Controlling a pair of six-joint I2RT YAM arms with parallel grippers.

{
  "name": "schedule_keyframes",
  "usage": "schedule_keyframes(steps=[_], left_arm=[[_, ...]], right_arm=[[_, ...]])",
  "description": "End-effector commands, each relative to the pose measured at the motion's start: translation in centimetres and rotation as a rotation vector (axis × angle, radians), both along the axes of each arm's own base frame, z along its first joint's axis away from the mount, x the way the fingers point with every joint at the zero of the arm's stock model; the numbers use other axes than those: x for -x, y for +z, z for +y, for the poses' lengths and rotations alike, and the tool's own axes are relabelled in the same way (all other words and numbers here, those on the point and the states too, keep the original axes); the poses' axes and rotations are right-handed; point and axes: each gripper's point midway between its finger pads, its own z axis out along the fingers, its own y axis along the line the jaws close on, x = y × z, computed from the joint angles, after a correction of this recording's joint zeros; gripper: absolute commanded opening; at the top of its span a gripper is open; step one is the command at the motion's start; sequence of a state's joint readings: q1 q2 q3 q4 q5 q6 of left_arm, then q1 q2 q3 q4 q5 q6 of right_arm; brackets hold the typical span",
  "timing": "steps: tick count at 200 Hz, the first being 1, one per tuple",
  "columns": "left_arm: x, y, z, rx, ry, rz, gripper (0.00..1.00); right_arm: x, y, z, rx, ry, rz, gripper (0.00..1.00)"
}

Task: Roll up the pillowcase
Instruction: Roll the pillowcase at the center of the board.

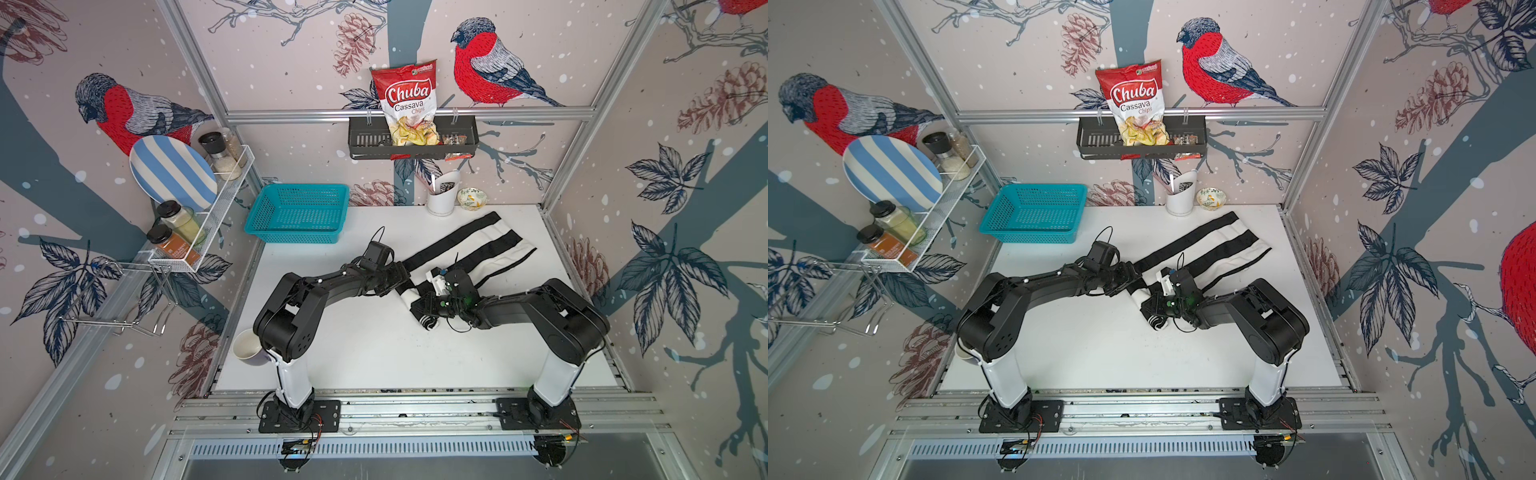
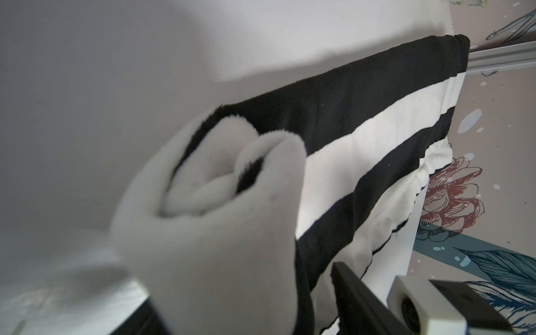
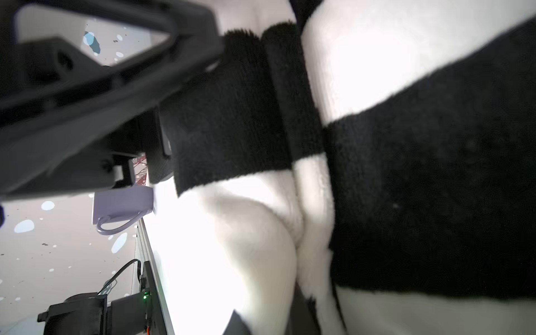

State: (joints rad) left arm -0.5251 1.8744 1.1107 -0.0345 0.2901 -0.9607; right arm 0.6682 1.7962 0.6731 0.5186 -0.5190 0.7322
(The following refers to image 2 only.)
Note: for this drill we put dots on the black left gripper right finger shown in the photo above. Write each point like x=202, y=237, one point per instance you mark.
x=360, y=311

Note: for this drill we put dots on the black white striped pillowcase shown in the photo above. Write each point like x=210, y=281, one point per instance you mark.
x=234, y=225

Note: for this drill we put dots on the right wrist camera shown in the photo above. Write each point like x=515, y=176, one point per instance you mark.
x=426, y=306

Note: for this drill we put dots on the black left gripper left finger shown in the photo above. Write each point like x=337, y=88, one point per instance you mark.
x=143, y=321

